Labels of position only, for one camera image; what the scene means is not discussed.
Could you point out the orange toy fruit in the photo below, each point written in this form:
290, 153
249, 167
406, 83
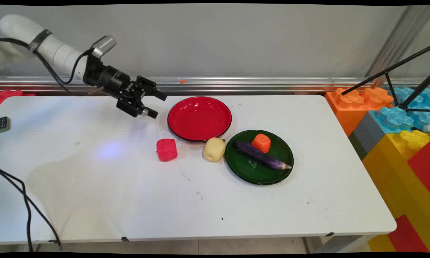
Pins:
261, 143

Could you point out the yellow giant building block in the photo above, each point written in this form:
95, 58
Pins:
397, 179

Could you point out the dark green round plate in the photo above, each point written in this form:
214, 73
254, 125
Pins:
249, 168

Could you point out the red cloth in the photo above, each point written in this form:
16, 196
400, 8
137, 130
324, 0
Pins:
9, 96

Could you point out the black tripod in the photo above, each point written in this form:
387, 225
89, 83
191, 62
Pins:
390, 68

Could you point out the red toy fruit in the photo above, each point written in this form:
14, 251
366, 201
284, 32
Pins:
167, 150

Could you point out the red giant building block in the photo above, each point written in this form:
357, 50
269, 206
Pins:
408, 234
424, 166

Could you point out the light blue giant building block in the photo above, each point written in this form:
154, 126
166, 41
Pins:
395, 118

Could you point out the grey giant building block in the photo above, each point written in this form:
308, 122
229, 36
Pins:
368, 134

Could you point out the aluminium wall rail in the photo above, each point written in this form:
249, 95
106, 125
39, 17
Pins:
254, 85

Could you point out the red round plate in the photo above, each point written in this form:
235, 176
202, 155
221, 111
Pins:
199, 118

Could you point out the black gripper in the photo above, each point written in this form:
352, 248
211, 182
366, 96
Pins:
111, 79

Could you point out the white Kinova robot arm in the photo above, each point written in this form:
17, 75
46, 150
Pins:
39, 39

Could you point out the purple toy eggplant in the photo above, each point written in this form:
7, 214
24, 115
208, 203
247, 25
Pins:
261, 158

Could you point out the dark green giant building block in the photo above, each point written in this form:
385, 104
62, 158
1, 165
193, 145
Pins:
357, 146

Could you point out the small grey electronic device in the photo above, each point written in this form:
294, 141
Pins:
3, 124

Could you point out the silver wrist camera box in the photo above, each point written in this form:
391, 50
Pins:
104, 46

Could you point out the orange giant building block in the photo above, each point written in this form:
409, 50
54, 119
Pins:
347, 107

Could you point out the pale yellow toy fruit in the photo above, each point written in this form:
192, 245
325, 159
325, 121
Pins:
214, 149

